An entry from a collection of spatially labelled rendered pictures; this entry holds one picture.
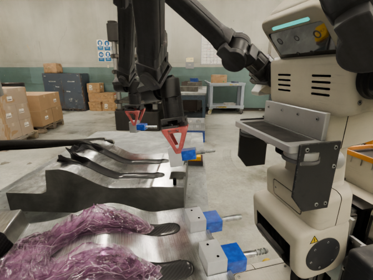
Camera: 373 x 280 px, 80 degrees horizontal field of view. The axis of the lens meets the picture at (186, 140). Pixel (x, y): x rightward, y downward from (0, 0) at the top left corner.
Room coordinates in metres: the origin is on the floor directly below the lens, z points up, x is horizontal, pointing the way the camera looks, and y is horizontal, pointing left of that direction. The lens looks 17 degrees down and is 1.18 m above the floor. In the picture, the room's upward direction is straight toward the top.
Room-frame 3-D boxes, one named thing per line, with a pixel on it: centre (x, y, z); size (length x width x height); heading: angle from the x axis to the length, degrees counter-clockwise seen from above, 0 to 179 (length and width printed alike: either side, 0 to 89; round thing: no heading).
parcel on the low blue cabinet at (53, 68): (7.04, 4.00, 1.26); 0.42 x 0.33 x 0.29; 85
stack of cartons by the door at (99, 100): (7.01, 2.58, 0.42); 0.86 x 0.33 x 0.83; 85
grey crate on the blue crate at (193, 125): (3.87, -0.03, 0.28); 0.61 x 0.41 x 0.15; 85
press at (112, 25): (5.23, 0.94, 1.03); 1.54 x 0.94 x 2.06; 175
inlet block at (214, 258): (0.33, -0.09, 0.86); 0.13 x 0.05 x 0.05; 104
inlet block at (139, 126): (1.05, 0.21, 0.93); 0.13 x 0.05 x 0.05; 79
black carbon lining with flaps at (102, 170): (0.66, 0.24, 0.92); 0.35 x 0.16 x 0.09; 87
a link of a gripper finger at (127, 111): (1.05, 0.25, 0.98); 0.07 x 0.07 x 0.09; 79
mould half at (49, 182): (0.67, 0.25, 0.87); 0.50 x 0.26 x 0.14; 87
